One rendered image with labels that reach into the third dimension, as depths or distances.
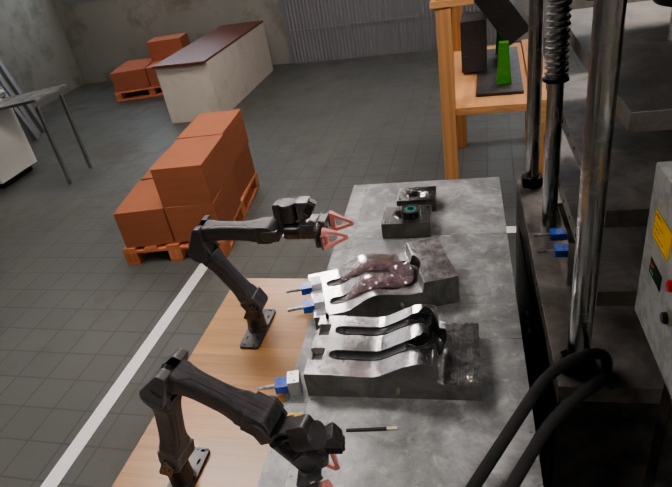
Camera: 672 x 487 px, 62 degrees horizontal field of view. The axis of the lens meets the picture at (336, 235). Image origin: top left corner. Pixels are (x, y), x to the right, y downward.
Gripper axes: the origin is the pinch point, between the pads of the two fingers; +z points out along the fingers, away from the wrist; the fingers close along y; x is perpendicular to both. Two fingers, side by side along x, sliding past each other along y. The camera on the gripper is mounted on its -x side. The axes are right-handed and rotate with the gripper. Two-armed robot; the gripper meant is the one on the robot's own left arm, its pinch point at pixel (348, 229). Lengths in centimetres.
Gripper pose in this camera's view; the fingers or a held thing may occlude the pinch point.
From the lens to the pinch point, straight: 167.5
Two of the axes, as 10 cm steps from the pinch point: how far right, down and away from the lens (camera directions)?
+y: 2.2, -5.3, 8.2
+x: 1.4, 8.5, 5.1
